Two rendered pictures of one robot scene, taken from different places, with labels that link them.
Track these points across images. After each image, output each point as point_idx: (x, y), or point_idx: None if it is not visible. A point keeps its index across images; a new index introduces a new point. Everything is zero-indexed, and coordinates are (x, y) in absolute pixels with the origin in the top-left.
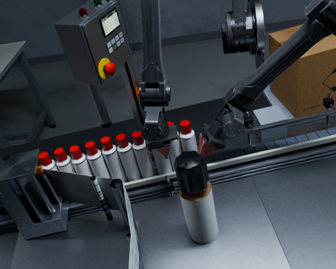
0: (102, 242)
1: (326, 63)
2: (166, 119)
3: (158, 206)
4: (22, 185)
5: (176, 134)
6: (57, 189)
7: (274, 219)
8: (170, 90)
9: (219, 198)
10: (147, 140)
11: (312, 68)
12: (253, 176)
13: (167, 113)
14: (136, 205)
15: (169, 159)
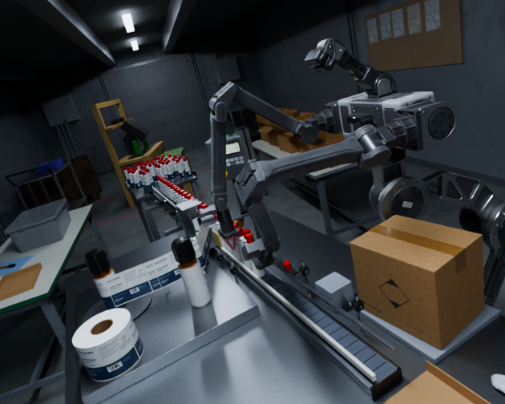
0: None
1: (378, 266)
2: (224, 220)
3: (220, 276)
4: (182, 215)
5: (228, 235)
6: (208, 232)
7: (231, 335)
8: (220, 201)
9: (232, 296)
10: (220, 228)
11: (365, 262)
12: (273, 310)
13: (333, 242)
14: (219, 268)
15: None
